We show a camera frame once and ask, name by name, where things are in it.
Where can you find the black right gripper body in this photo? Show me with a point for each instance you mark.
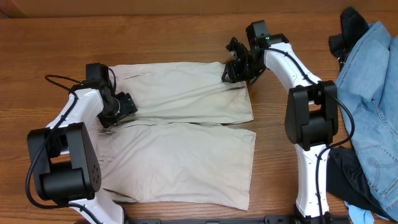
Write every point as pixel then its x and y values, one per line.
pixel 247 70

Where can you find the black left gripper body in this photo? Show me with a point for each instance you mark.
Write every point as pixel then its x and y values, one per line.
pixel 121 107

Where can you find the beige shorts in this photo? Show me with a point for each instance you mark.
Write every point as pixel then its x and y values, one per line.
pixel 183 144

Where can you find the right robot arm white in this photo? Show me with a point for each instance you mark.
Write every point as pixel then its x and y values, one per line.
pixel 311 116

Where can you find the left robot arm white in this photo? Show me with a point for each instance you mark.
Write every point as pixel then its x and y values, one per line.
pixel 64 170

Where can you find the blue denim jeans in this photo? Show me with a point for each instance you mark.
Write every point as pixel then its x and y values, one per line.
pixel 367 86

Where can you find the black garment near base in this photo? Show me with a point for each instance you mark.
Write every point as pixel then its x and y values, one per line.
pixel 346 180

